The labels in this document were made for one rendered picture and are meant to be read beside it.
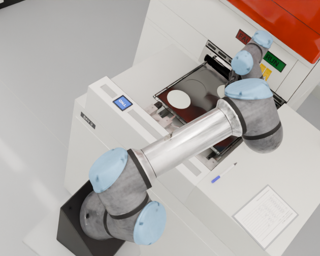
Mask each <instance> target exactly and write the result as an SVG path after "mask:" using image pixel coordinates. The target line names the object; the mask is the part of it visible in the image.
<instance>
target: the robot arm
mask: <svg viewBox="0 0 320 256"><path fill-rule="evenodd" d="M272 43H273V38H272V36H271V35H270V34H269V33H268V32H266V31H264V30H258V31H256V32H255V33H254V35H253V36H252V38H251V40H250V41H249V42H248V43H247V44H246V45H245V47H244V48H243V49H241V50H240V51H239V52H238V53H237V54H236V55H235V57H234V58H233V59H232V62H231V66H232V69H231V71H230V73H229V81H228V82H227V83H226V84H225V96H224V97H223V98H221V99H219V100H218V101H217V105H216V108H214V109H212V110H211V111H209V112H207V113H205V114H203V115H202V116H200V117H198V118H196V119H194V120H193V121H191V122H189V123H187V124H185V125H184V126H182V127H180V128H178V129H176V130H175V131H173V132H171V133H169V134H167V135H165V136H164V137H162V138H160V139H158V140H156V141H155V142H153V143H151V144H149V145H147V146H146V147H144V148H142V149H134V148H130V149H128V150H125V149H124V148H121V147H117V148H115V149H111V150H109V151H107V152H105V153H104V154H103V155H101V156H100V157H99V158H98V159H97V160H96V161H95V162H94V163H93V165H92V166H91V168H90V170H89V174H88V176H89V180H90V182H91V184H92V186H93V191H92V192H91V193H90V194H89V195H88V196H87V197H86V198H85V200H84V201H83V204H82V206H81V210H80V224H81V228H82V230H83V232H84V233H85V234H86V235H87V236H88V237H90V238H92V239H96V240H106V239H109V238H117V239H121V240H125V241H129V242H133V243H136V244H138V245H151V244H154V243H155V242H156V241H157V240H158V239H159V238H160V237H161V235H162V234H163V232H164V229H165V225H166V221H167V214H166V210H165V208H164V206H163V205H162V204H161V203H159V202H158V201H152V200H151V198H150V197H149V195H148V193H147V190H148V189H150V188H151V187H153V185H154V181H155V179H156V178H157V177H159V176H160V175H162V174H164V173H166V172H167V171H169V170H171V169H173V168H174V167H176V166H178V165H180V164H181V163H183V162H185V161H187V160H188V159H190V158H192V157H194V156H195V155H197V154H199V153H201V152H202V151H204V150H206V149H208V148H209V147H211V146H213V145H215V144H216V143H218V142H220V141H222V140H223V139H225V138H227V137H229V136H231V135H234V136H237V137H240V136H241V137H242V139H243V141H244V143H245V144H246V145H247V146H248V148H250V149H251V150H253V151H254V152H257V153H270V152H273V151H274V150H276V149H277V148H278V147H279V146H280V144H281V142H282V139H283V127H282V124H281V121H280V118H279V115H278V112H277V109H276V106H275V102H274V99H273V93H272V92H271V90H270V87H269V85H268V83H267V82H266V81H265V80H264V77H263V74H262V70H261V67H260V63H261V61H262V60H263V58H264V56H265V55H266V53H267V51H268V50H269V48H270V47H271V45H272Z"/></svg>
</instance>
